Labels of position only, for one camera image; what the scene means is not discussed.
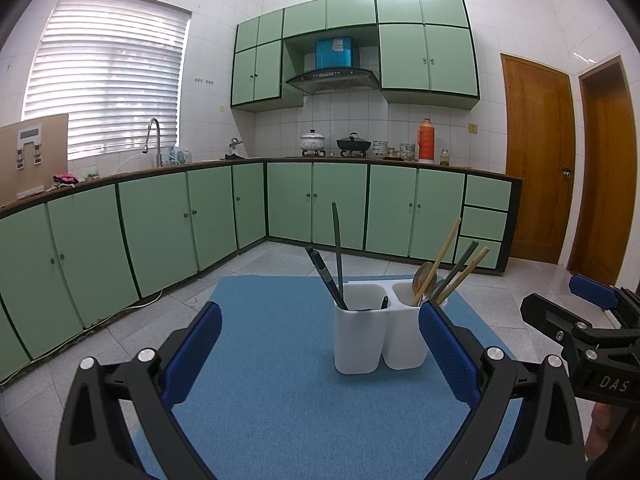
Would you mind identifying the wooden chopstick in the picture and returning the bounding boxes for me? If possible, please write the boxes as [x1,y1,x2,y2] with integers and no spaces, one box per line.
[414,217,462,307]
[435,245,491,306]

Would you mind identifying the cardboard box with white label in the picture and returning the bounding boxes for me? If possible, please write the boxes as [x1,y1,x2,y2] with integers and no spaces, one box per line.
[0,113,69,208]

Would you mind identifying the metal sink faucet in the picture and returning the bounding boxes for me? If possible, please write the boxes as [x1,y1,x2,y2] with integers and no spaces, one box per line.
[142,118,163,167]

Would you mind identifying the black chopstick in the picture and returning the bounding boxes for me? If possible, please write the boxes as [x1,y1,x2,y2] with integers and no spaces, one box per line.
[305,246,346,309]
[311,251,349,310]

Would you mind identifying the orange thermos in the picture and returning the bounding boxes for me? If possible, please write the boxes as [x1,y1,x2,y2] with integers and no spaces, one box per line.
[417,118,435,163]

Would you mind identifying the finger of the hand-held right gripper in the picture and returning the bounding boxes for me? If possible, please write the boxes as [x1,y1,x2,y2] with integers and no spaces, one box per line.
[520,293,597,349]
[569,274,640,318]

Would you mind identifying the blue box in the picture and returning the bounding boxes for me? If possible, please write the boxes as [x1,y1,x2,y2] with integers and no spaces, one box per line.
[315,36,359,70]

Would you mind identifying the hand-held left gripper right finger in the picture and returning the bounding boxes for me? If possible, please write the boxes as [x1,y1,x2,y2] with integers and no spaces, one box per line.
[419,301,587,480]

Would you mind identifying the black range hood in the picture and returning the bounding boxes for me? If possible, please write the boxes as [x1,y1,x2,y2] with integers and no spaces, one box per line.
[285,67,379,96]

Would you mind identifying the blue tablecloth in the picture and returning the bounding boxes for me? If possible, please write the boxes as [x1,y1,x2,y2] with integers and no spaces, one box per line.
[132,275,523,480]

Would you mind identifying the green upper wall cabinets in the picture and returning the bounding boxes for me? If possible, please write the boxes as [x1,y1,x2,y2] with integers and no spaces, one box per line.
[230,0,481,112]

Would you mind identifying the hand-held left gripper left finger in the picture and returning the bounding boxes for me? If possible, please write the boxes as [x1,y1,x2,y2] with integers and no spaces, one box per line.
[56,301,223,480]

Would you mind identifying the large silver spoon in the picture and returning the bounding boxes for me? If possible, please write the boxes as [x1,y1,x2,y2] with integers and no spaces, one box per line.
[411,261,437,306]

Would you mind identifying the wooden door with frame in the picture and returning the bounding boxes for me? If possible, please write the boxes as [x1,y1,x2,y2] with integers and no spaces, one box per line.
[567,56,640,286]

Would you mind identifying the white two-compartment utensil holder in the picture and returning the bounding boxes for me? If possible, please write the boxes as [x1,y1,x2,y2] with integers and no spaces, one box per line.
[333,281,449,375]

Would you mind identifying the closed wooden door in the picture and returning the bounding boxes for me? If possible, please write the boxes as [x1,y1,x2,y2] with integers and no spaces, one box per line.
[501,53,576,266]

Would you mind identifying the person's right hand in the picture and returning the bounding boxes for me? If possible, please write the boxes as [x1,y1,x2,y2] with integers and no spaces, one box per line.
[584,404,619,462]

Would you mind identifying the white cooking pot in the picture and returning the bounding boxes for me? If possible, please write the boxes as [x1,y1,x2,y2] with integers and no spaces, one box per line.
[300,129,327,152]

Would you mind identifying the black wok with lid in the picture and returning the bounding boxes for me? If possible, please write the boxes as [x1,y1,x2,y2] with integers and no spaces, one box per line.
[336,132,373,157]

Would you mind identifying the green lower kitchen cabinets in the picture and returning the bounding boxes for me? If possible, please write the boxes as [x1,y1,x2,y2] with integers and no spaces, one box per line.
[0,159,523,376]

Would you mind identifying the white window blind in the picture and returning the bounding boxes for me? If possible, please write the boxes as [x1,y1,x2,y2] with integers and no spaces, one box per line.
[22,0,192,161]

